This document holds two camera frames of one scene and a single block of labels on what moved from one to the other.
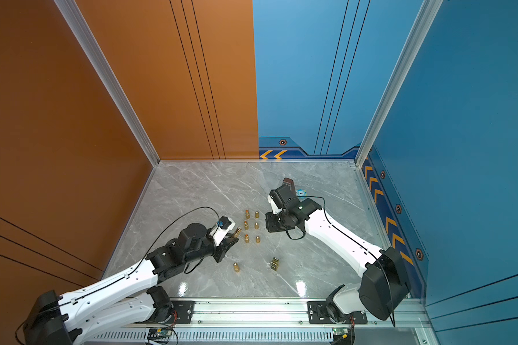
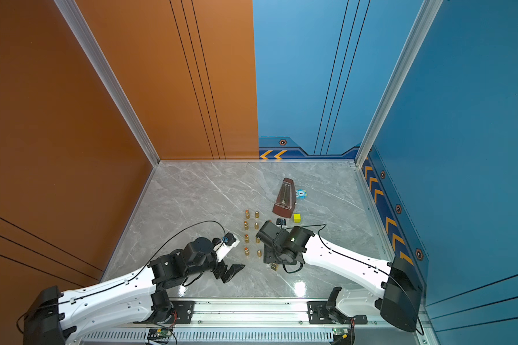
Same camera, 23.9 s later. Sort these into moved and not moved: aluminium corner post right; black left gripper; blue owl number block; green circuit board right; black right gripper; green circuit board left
Moved: black right gripper; black left gripper
Not moved: aluminium corner post right; green circuit board right; blue owl number block; green circuit board left
